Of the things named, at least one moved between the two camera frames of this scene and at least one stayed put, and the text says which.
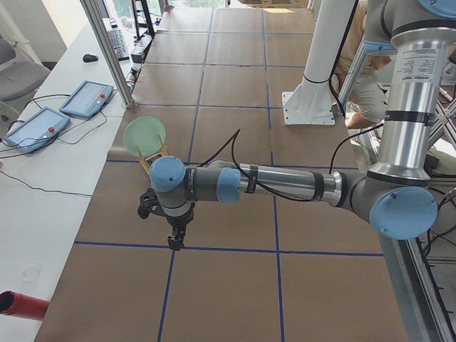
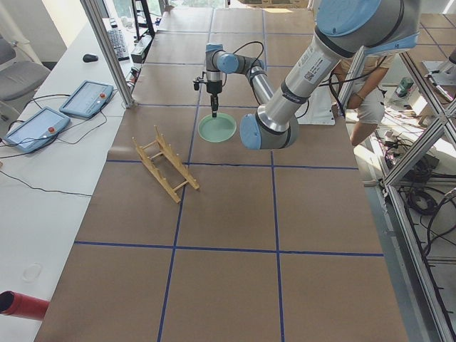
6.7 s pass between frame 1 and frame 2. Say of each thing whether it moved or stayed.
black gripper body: moved
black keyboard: stayed
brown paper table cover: stayed
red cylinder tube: stayed
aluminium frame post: stayed
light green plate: moved
